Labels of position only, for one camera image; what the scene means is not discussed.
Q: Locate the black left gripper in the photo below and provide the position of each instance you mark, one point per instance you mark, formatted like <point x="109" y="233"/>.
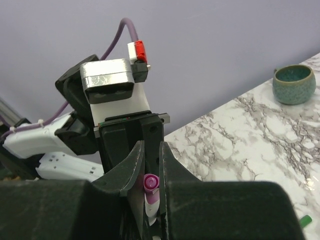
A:
<point x="114" y="138"/>

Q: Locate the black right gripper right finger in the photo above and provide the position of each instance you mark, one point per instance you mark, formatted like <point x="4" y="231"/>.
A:
<point x="175" y="194"/>

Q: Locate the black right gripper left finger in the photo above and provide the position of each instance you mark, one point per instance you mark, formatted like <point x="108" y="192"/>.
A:
<point x="121" y="211"/>

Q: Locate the pink white pen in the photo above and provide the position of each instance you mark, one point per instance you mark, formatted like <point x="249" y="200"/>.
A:
<point x="151" y="206"/>

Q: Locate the green pen cap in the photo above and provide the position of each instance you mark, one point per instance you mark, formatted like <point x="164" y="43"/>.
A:
<point x="305" y="221"/>

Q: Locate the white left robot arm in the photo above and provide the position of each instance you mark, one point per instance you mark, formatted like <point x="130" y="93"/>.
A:
<point x="35" y="151"/>

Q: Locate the green ceramic mug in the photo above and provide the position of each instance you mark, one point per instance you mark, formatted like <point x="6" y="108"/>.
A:
<point x="293" y="84"/>

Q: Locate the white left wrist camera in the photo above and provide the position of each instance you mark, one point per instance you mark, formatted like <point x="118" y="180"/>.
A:
<point x="114" y="88"/>

